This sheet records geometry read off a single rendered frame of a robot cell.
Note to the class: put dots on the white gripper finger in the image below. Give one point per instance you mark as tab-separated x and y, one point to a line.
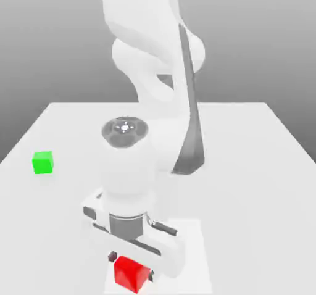
112	256
151	275

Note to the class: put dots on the small red cube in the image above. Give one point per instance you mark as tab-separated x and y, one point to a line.
129	274

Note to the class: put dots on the small green cube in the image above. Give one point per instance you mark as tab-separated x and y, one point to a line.
42	163

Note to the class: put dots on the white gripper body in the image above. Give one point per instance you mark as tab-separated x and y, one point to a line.
167	258

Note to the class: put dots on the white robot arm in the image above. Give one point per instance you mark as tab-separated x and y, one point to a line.
128	171

